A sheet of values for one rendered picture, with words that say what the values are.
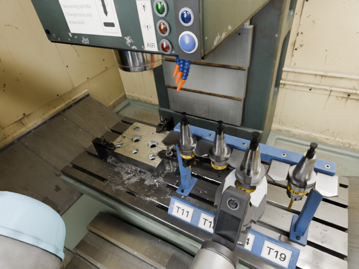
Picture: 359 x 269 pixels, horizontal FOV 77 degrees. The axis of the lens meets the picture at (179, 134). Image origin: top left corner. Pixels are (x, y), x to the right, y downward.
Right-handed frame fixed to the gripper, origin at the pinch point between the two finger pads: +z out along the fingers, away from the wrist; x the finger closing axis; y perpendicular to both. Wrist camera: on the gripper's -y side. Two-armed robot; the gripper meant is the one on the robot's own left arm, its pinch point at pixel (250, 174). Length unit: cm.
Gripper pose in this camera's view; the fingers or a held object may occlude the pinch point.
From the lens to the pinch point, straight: 56.4
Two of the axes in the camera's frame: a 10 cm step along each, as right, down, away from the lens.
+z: 4.9, -6.1, 6.3
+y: 1.0, 7.5, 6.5
